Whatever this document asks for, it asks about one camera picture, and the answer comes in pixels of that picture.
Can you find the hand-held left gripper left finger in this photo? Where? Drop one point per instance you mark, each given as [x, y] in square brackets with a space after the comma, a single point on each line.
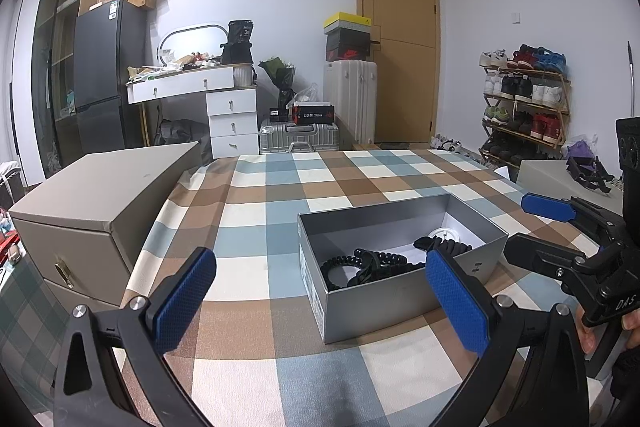
[185, 302]

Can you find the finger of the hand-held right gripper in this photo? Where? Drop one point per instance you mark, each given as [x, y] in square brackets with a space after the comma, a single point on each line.
[540, 254]
[547, 207]

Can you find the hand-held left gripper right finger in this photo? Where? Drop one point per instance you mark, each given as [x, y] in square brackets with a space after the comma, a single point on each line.
[457, 302]

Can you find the black hair claw clip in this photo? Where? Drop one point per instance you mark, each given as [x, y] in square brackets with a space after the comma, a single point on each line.
[445, 247]

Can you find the silver cardboard box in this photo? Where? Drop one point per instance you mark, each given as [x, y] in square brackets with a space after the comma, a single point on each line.
[400, 302]

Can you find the white badge with red rim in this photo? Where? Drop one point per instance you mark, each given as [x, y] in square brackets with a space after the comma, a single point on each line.
[445, 233]

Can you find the person's right forearm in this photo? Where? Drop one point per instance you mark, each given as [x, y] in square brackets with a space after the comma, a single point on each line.
[627, 372]

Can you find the person's right hand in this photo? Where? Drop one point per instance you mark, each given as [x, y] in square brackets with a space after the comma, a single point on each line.
[586, 332]

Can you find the black folded stand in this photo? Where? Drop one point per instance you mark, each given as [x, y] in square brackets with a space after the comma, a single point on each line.
[590, 174]

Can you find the purple cloth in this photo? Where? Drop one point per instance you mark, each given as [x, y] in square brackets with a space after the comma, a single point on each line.
[580, 149]

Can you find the checked tablecloth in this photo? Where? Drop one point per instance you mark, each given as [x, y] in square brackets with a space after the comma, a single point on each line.
[240, 217]

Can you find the wooden shoe rack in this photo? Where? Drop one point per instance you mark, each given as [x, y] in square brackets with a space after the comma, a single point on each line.
[565, 107]

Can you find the patterned slippers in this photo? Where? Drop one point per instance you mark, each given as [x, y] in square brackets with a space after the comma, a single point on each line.
[450, 143]

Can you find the shoe rack with shoes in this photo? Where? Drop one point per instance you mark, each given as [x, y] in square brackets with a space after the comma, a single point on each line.
[522, 89]

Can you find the grey drawer cabinet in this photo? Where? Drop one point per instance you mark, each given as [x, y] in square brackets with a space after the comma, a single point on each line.
[90, 192]

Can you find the metal pole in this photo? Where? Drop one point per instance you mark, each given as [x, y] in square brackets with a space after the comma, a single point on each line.
[632, 77]

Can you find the grey bag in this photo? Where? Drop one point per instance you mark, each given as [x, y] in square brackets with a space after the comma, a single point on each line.
[180, 132]

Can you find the white dressing table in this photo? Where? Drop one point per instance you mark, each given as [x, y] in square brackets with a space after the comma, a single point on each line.
[232, 107]

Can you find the silver suitcase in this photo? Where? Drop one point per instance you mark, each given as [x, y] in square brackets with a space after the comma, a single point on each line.
[300, 137]

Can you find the small black box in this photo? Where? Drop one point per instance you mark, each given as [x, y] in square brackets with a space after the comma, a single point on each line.
[274, 113]

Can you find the white suitcase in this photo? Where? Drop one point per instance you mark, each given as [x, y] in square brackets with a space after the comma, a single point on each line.
[350, 102]

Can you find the black and red box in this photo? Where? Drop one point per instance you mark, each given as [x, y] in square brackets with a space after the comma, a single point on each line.
[313, 113]

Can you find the wooden door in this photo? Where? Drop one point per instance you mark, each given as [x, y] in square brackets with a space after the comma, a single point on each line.
[397, 32]

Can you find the white ribbed pot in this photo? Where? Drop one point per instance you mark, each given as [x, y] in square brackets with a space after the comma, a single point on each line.
[244, 76]

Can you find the dark wrapped flower bouquet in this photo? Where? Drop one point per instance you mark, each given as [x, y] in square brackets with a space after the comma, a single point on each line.
[280, 74]

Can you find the dark grey fridge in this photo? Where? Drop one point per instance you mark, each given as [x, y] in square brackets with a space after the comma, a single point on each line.
[105, 62]

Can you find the black shoe box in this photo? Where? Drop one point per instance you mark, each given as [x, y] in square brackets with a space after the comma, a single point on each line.
[347, 47]

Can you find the oval mirror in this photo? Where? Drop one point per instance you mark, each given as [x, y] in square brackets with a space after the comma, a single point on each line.
[165, 42]

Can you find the black bag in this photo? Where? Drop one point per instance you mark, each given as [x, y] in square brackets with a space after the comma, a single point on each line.
[237, 42]

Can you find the glass door wardrobe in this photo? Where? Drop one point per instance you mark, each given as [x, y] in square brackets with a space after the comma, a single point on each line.
[50, 72]

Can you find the yellow shoe box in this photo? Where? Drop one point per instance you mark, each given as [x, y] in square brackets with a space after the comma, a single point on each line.
[347, 22]

